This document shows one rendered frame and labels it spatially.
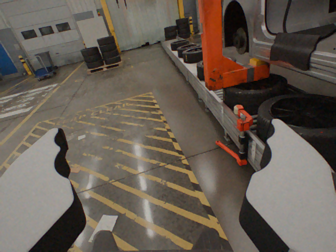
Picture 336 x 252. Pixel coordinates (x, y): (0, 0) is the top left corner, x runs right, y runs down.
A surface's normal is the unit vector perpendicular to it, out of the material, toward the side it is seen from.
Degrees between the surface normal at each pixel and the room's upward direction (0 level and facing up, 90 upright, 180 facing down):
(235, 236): 0
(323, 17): 51
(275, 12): 87
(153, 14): 90
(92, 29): 90
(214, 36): 90
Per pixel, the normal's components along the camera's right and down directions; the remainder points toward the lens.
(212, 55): 0.11, 0.50
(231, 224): -0.18, -0.84
